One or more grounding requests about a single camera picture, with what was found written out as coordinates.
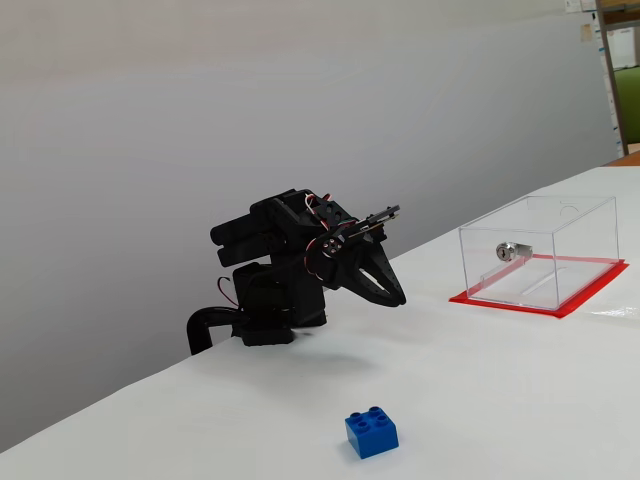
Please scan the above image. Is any white paper sign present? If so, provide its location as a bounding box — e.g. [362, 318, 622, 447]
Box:
[607, 25, 637, 71]

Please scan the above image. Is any silver cam lock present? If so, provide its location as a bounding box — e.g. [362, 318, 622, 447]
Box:
[494, 241, 534, 262]

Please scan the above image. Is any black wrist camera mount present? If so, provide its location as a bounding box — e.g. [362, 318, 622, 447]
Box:
[348, 203, 403, 239]

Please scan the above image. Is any grey metal shelf post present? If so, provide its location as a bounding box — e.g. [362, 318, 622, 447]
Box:
[594, 0, 632, 157]

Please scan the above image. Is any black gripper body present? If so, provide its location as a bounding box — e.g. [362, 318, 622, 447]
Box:
[304, 225, 375, 292]

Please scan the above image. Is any transparent plastic box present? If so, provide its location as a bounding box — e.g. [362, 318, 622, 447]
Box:
[458, 194, 620, 312]

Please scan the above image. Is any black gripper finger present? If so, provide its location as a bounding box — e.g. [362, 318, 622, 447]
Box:
[359, 238, 408, 308]
[343, 268, 402, 308]

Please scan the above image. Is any green seat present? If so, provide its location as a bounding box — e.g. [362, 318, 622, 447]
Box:
[613, 66, 640, 146]

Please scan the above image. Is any black table clamp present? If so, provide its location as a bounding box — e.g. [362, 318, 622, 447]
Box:
[186, 305, 242, 356]

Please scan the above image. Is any blue lego brick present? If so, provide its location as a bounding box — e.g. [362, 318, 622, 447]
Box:
[343, 405, 400, 460]

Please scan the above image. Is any red tape rectangle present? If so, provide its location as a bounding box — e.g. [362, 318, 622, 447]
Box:
[448, 254, 630, 320]

